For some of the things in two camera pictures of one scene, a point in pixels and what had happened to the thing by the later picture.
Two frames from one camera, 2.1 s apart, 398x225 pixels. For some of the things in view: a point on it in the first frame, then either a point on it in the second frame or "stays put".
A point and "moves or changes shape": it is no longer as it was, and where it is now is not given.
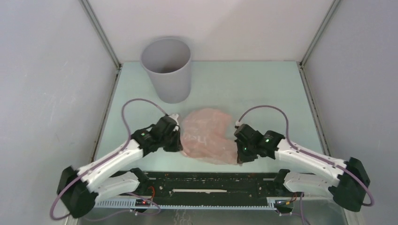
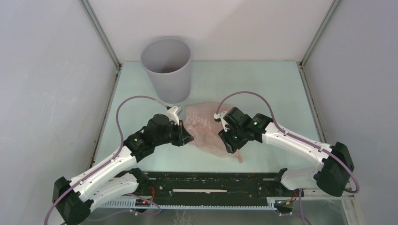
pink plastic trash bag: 208,134 moves or changes shape
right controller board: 284,203 stays put
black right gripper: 242,156 → 231,146
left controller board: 141,202 stays put
